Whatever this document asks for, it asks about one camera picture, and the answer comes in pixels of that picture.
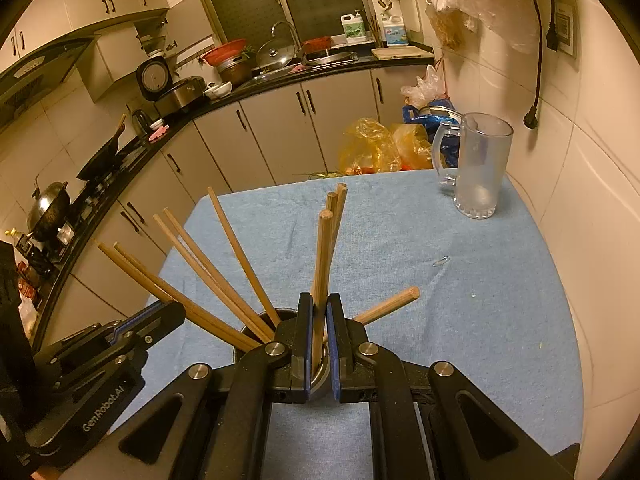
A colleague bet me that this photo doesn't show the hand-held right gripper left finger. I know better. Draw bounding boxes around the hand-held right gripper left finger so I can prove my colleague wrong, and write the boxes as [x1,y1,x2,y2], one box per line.
[87,292,317,480]

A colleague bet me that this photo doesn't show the orange plastic bag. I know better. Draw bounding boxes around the orange plastic bag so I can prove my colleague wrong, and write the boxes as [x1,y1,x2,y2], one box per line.
[392,122,433,171]

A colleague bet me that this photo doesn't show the black frying pan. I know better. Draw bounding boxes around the black frying pan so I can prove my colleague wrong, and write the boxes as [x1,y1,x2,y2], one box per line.
[76,112,131,182]

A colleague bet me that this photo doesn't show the steel sink basin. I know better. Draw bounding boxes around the steel sink basin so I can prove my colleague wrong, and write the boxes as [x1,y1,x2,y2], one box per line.
[305,51,358,66]

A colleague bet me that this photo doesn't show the blue label detergent bottle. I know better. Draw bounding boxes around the blue label detergent bottle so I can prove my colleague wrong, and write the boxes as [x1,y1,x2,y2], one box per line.
[382,14,408,48]

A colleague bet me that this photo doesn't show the steel pot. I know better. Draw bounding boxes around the steel pot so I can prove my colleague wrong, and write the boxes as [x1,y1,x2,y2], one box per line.
[219,57,256,86]

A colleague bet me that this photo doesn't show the wall power socket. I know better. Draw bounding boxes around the wall power socket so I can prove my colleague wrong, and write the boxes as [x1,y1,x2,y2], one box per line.
[547,2,577,57]

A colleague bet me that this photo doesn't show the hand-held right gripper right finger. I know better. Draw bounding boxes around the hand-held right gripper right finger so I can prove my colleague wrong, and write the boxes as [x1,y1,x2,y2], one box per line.
[325,294,576,480]

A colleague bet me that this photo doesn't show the wall dish rack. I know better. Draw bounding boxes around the wall dish rack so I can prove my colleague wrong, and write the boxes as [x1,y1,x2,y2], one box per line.
[135,17,171,58]

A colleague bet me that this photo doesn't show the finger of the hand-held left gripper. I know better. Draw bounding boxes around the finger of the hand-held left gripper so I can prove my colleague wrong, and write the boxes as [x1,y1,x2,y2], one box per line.
[107,300,187,361]

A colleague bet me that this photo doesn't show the red plastic basin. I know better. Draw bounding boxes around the red plastic basin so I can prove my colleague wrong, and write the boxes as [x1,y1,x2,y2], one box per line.
[202,39,247,67]

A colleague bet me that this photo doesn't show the wall kitchen cabinets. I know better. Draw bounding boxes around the wall kitchen cabinets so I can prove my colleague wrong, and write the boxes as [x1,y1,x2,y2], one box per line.
[0,0,201,68]

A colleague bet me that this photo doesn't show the white plastic bag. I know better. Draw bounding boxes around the white plastic bag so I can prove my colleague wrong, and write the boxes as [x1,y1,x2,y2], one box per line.
[400,64,447,108]

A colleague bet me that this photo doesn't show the steel wok with lid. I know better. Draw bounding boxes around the steel wok with lid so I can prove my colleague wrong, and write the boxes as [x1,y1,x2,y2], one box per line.
[26,175,72,241]

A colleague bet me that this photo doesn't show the glass pot lid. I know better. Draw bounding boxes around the glass pot lid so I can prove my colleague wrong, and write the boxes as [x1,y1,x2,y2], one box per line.
[256,35,297,70]

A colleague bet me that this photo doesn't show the frosted glass mug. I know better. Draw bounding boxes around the frosted glass mug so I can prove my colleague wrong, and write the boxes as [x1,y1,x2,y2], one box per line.
[432,112,514,219]

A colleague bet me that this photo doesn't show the yellow plastic bag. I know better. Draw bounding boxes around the yellow plastic bag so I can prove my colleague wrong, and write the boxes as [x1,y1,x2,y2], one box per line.
[340,117,401,176]

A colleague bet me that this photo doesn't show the black power plug cable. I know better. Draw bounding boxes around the black power plug cable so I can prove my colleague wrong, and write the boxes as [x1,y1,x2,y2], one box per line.
[520,0,546,131]

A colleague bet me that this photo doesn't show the black range hood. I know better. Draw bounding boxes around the black range hood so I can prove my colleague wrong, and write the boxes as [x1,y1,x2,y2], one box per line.
[0,36,98,121]

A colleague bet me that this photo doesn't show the chrome kitchen faucet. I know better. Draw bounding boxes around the chrome kitchen faucet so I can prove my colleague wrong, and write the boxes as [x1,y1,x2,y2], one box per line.
[271,21,301,53]

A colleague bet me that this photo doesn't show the wooden cutting board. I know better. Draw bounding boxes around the wooden cutting board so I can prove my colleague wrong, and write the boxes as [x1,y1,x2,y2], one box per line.
[371,46,435,61]

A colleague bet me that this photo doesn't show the green label detergent bottle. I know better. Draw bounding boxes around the green label detergent bottle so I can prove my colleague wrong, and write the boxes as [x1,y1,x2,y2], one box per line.
[341,9,370,43]

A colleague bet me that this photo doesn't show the dark perforated utensil holder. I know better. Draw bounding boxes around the dark perforated utensil holder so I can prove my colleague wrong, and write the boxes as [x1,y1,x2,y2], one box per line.
[232,307,351,392]

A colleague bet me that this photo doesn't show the long wooden chopstick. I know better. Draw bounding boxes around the long wooden chopstick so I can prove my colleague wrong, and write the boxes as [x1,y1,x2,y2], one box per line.
[310,210,335,378]

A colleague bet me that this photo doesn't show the black gas stove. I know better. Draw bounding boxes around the black gas stove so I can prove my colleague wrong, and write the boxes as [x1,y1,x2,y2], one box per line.
[15,150,146,266]

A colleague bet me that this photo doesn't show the black kitchen countertop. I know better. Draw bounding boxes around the black kitchen countertop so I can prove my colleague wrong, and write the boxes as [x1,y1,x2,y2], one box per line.
[30,52,436,341]

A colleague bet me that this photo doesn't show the bunch of wooden chopsticks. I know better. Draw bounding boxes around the bunch of wooden chopsticks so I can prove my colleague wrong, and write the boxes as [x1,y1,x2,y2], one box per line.
[97,183,420,356]

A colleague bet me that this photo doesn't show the silver electric cooker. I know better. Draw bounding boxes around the silver electric cooker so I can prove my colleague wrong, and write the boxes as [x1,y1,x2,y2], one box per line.
[154,76,207,116]

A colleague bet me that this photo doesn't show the blue plastic bag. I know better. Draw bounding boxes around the blue plastic bag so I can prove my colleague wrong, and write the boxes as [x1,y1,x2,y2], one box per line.
[402,105,463,168]

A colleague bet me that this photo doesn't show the blue tablecloth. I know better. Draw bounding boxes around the blue tablecloth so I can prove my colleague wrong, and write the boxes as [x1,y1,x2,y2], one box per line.
[107,169,586,480]

